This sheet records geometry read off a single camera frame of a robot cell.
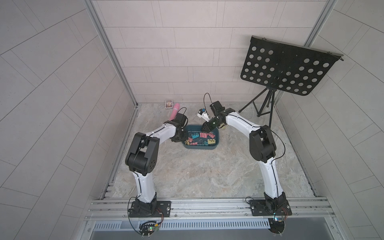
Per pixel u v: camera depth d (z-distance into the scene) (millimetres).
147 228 677
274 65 755
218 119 739
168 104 1123
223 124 795
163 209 707
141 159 495
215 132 944
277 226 680
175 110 1112
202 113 864
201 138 919
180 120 772
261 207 710
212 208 724
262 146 566
